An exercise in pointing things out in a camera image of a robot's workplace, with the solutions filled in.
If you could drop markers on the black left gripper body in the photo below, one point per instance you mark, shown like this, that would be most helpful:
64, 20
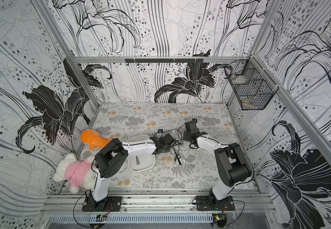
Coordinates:
166, 149

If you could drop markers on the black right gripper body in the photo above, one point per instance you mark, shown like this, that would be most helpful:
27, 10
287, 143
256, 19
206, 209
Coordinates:
189, 137

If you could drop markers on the black handled spoon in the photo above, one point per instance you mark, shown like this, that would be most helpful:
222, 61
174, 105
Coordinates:
177, 158

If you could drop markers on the white rectangular storage box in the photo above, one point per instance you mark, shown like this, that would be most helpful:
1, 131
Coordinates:
141, 157

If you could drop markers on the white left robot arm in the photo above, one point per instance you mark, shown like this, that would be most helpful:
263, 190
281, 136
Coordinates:
109, 160

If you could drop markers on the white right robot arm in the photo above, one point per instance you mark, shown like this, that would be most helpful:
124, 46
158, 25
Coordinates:
233, 165

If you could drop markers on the orange plush toy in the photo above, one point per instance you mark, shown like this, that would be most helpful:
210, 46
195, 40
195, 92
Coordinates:
93, 139

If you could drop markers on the white pink plush toy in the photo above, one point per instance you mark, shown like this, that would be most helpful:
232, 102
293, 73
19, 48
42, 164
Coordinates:
80, 174

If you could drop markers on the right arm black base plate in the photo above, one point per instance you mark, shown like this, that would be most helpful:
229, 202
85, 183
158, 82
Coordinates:
208, 203

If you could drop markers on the black wire basket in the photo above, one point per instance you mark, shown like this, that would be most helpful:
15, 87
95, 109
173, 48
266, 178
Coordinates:
246, 77

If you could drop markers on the black bar on rail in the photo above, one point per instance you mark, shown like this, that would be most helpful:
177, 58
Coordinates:
166, 60

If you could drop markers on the white slotted cable duct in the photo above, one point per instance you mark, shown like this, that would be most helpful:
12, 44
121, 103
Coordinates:
151, 218

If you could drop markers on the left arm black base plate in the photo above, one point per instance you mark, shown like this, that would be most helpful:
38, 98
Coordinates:
108, 204

